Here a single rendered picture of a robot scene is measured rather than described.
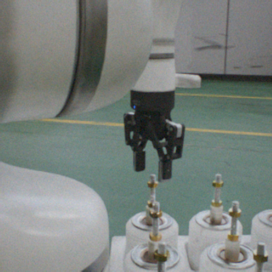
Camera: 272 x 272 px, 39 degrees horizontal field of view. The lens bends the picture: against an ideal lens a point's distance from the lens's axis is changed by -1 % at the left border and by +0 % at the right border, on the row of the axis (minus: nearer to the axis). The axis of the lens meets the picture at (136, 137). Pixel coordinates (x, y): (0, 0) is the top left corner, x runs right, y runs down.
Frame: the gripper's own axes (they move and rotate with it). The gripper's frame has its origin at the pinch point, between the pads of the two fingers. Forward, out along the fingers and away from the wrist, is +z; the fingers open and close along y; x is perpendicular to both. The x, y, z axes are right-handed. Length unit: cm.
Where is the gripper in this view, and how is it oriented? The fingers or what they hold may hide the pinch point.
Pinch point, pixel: (151, 169)
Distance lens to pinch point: 67.9
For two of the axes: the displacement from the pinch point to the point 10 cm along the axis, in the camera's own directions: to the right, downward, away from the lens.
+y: 6.1, 2.0, -7.7
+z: 0.0, 9.7, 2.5
